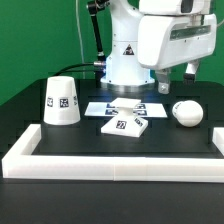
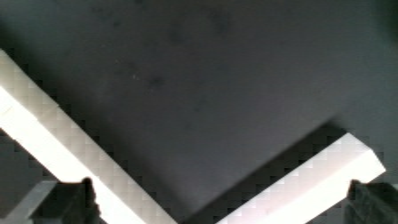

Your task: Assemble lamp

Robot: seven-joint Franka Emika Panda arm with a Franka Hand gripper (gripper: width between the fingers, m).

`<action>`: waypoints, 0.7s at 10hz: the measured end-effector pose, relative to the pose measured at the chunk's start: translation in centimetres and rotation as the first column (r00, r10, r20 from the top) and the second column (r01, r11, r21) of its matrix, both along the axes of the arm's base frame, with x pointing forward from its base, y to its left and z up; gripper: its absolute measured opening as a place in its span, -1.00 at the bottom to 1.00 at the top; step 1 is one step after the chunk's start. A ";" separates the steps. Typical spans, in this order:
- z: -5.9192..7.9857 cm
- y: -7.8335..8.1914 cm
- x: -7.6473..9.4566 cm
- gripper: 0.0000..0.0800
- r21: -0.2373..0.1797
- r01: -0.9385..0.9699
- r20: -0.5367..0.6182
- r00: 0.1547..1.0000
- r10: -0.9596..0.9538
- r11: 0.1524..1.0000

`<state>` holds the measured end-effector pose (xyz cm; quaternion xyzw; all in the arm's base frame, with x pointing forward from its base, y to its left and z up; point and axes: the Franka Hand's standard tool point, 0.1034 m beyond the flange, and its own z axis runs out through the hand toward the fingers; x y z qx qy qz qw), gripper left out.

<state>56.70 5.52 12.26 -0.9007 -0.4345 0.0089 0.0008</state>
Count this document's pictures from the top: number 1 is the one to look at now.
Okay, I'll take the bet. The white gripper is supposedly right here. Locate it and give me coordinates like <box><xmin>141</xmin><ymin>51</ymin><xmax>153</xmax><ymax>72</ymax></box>
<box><xmin>137</xmin><ymin>14</ymin><xmax>217</xmax><ymax>94</ymax></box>

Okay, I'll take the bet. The white hanging cable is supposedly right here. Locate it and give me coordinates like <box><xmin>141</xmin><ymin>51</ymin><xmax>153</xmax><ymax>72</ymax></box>
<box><xmin>75</xmin><ymin>0</ymin><xmax>86</xmax><ymax>80</ymax></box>

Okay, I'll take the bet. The white sheet with markers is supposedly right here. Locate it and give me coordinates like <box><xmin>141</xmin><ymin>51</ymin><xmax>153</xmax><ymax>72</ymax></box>
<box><xmin>85</xmin><ymin>102</ymin><xmax>167</xmax><ymax>118</ymax></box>

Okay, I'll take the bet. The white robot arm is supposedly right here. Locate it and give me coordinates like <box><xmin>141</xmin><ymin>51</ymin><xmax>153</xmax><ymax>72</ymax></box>
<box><xmin>101</xmin><ymin>0</ymin><xmax>217</xmax><ymax>94</ymax></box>

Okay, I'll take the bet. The white U-shaped fence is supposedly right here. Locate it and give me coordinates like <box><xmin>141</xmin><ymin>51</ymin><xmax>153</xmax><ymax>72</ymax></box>
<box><xmin>2</xmin><ymin>124</ymin><xmax>224</xmax><ymax>183</ymax></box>

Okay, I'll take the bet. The white lamp base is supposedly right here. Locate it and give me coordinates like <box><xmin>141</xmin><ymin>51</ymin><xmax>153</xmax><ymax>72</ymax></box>
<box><xmin>101</xmin><ymin>98</ymin><xmax>148</xmax><ymax>137</ymax></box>

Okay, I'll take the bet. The white lamp shade cone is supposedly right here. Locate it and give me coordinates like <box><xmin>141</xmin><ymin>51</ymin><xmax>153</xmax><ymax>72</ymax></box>
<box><xmin>44</xmin><ymin>76</ymin><xmax>80</xmax><ymax>125</ymax></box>

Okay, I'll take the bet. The white lamp bulb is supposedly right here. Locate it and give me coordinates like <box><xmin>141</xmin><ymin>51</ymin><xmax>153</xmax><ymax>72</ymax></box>
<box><xmin>172</xmin><ymin>100</ymin><xmax>204</xmax><ymax>127</ymax></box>

